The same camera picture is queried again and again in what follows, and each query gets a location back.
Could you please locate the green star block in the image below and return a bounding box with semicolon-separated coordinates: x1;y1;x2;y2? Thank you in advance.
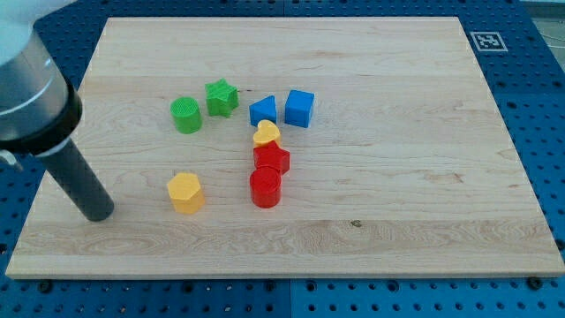
205;78;239;117

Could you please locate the white fiducial marker tag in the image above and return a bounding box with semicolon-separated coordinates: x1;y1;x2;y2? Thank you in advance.
471;31;508;52

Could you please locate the red star block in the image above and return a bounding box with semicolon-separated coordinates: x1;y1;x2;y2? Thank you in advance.
253;141;290;175

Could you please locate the blue cube block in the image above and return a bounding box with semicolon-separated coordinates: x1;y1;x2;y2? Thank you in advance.
284;90;314;128

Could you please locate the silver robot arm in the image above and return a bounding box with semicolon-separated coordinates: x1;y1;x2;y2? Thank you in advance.
1;0;114;221

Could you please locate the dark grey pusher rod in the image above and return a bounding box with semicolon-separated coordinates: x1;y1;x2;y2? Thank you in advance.
37;138;114;222

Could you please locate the blue triangle block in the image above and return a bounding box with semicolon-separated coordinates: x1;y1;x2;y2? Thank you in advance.
249;95;277;126

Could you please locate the yellow hexagon block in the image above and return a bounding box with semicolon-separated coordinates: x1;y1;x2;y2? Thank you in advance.
167;172;205;215

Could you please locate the green cylinder block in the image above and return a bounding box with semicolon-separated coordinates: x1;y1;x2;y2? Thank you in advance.
169;96;202;134

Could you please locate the red cylinder block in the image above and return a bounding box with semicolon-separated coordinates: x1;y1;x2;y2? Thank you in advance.
250;167;282;208

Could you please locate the yellow heart block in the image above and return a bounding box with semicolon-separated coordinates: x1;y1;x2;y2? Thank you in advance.
252;119;282;148

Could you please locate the wooden board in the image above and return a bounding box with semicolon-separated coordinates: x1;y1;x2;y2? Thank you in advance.
6;17;564;279

